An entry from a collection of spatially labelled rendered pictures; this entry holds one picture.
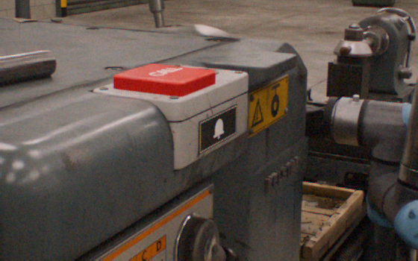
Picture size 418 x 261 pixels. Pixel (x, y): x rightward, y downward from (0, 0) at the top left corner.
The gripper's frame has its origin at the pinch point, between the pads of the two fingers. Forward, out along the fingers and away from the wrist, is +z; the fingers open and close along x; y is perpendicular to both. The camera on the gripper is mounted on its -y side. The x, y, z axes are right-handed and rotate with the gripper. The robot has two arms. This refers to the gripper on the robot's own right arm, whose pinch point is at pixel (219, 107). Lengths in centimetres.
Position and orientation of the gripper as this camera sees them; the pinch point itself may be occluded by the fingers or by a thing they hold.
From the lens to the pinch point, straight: 134.7
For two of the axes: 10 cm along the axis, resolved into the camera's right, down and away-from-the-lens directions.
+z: -9.0, -1.2, 4.2
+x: 0.2, -9.7, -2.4
